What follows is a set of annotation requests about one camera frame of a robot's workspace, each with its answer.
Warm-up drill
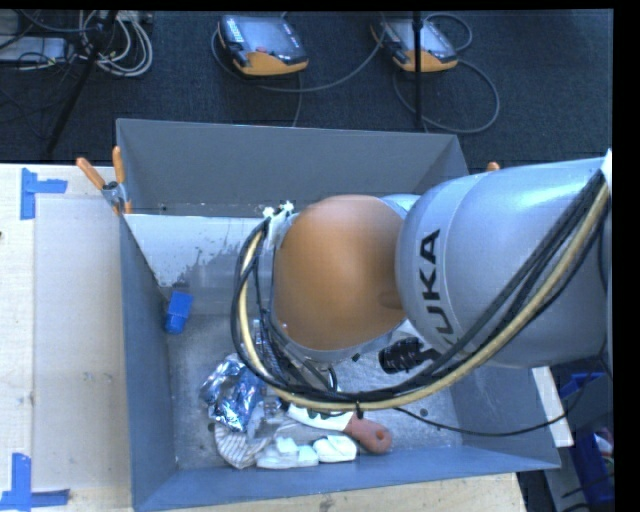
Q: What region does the white foam piece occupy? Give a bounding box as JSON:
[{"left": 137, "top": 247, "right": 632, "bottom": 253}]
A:
[
  {"left": 256, "top": 436, "right": 320, "bottom": 470},
  {"left": 313, "top": 434, "right": 359, "bottom": 464}
]

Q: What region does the blue plastic block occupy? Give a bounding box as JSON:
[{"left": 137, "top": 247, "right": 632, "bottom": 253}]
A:
[{"left": 163, "top": 289, "right": 195, "bottom": 336}]

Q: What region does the grey metal bin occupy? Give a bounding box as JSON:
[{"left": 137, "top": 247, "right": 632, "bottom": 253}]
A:
[{"left": 114, "top": 118, "right": 564, "bottom": 512}]

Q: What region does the black cylinder on white bracket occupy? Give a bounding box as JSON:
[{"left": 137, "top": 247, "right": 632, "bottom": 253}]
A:
[{"left": 378, "top": 335, "right": 443, "bottom": 375}]

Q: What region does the striped beige cloth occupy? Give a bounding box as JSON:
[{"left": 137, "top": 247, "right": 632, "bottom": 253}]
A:
[{"left": 213, "top": 418, "right": 302, "bottom": 471}]

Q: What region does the silver foil packet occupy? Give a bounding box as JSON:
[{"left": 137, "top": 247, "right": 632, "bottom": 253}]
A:
[{"left": 199, "top": 353, "right": 269, "bottom": 433}]

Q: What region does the white packet with dark print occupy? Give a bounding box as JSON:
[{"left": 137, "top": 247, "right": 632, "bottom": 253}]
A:
[{"left": 286, "top": 402, "right": 354, "bottom": 433}]

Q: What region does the pink-brown handle with hole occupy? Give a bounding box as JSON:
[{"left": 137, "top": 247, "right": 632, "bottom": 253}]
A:
[{"left": 343, "top": 413, "right": 394, "bottom": 456}]

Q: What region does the pale wood flat board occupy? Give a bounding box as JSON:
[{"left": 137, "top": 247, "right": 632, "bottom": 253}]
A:
[{"left": 31, "top": 192, "right": 134, "bottom": 495}]

